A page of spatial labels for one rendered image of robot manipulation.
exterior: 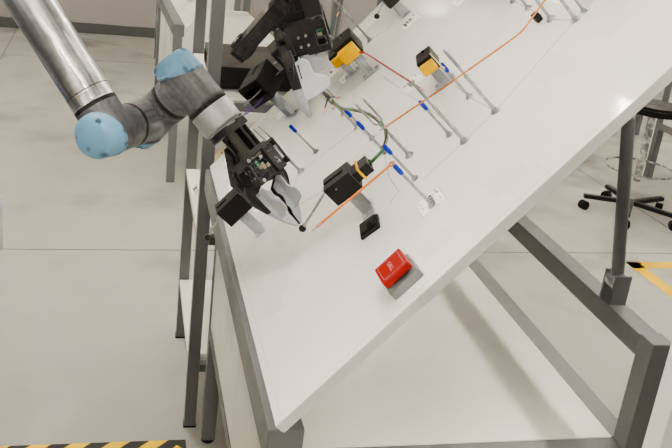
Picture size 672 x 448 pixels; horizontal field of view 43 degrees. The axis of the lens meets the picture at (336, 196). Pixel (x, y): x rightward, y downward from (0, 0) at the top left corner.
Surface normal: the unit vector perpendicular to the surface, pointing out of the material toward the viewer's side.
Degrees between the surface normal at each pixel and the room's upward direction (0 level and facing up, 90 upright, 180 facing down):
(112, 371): 0
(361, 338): 49
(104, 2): 90
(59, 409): 0
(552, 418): 0
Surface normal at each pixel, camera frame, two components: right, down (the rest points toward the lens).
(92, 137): -0.35, 0.28
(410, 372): 0.11, -0.94
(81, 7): 0.25, 0.35
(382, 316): -0.65, -0.64
